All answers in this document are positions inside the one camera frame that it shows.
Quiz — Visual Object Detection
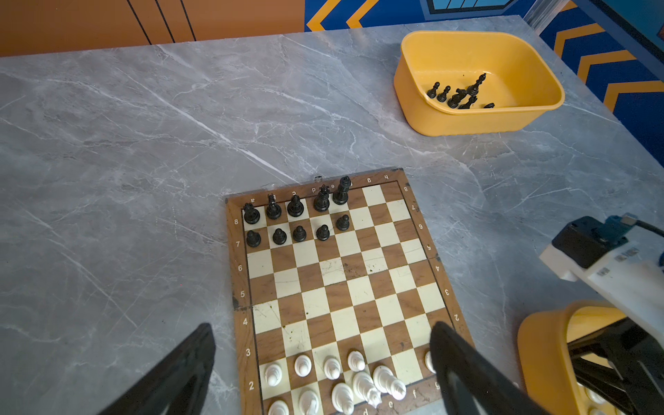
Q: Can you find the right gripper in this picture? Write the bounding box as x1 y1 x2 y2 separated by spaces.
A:
430 317 663 414

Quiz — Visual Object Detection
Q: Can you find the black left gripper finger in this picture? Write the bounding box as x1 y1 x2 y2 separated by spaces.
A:
102 323 215 414

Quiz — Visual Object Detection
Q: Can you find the wooden chess board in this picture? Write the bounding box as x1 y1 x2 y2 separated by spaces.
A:
226 168 470 414

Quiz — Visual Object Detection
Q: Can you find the near yellow tray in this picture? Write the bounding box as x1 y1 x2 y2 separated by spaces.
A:
518 300 647 414

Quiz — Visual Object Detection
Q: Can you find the yellow tray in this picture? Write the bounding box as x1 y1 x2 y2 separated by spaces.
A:
518 300 647 414
394 30 565 137

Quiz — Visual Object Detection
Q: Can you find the black pawn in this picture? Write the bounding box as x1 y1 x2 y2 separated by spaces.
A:
316 224 330 241
335 214 350 232
246 230 262 248
273 228 288 246
292 225 307 242

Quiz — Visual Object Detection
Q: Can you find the black rook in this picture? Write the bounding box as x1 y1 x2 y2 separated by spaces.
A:
243 203 260 225

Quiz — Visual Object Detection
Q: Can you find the black knight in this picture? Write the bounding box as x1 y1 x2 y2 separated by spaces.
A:
266 194 282 221

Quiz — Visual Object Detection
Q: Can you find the black bishop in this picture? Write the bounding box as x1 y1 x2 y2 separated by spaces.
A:
287 195 304 217

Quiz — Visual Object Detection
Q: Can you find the black king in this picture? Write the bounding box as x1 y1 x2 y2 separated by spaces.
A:
333 176 352 206

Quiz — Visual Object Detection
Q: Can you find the black queen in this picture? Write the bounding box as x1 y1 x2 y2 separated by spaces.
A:
313 184 330 213

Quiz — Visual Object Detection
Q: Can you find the far yellow tray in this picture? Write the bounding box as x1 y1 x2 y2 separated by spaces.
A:
394 30 565 137

